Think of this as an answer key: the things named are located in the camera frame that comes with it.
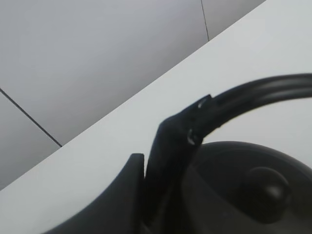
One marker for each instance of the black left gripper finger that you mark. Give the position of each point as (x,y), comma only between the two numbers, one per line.
(116,210)

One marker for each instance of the black teapot kettle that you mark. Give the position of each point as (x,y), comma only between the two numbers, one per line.
(227,187)

